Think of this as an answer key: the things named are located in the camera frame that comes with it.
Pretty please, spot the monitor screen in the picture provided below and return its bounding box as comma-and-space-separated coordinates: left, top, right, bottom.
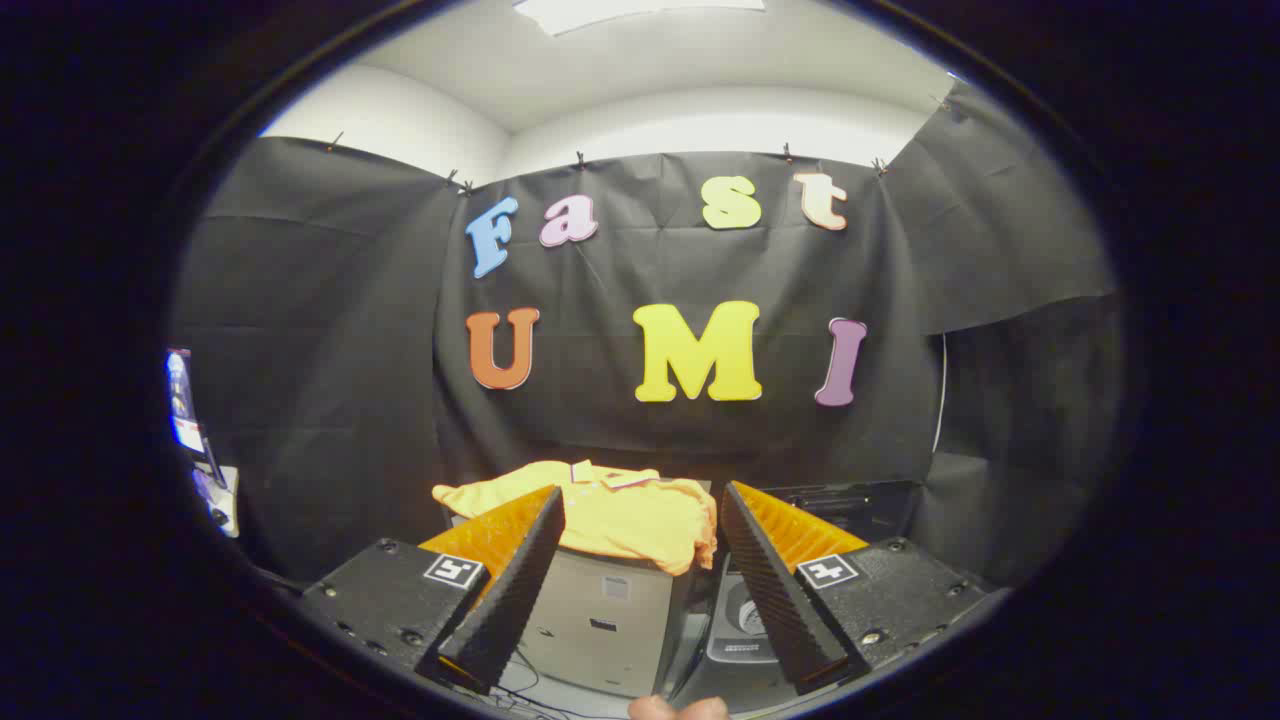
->
165, 347, 226, 491

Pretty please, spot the white device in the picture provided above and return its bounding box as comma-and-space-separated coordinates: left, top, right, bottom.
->
192, 465, 241, 539

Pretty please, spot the dark grey washing machine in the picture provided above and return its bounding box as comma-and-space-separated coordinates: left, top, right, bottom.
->
670, 480, 921, 716

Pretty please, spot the row of small backdrop clips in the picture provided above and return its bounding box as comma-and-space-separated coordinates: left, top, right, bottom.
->
325, 92, 956, 196

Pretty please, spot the yellow polo shirt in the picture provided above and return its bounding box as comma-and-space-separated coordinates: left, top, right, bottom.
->
432, 460, 719, 577

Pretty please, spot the grey cabinet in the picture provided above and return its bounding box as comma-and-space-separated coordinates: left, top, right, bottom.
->
447, 480, 713, 699

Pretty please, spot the thin white cable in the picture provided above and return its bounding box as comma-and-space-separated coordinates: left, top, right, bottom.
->
932, 333, 948, 453

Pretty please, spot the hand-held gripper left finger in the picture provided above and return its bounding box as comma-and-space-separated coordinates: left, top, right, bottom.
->
300, 485, 567, 696

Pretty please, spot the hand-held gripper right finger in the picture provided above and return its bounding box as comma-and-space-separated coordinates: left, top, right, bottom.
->
720, 481, 1011, 696

